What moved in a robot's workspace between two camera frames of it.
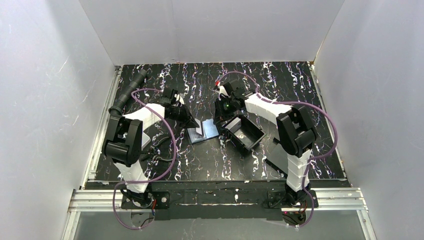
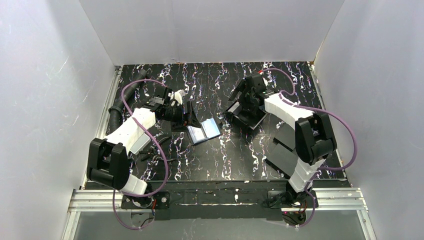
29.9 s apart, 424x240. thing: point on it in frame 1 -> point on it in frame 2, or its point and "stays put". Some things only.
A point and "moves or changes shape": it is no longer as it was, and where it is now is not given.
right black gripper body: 222,116 -> 244,108
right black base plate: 275,199 stays put
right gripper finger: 218,118 -> 238,89
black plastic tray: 243,132 moves or changes shape
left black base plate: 160,200 stays put
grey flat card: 145,140 stays put
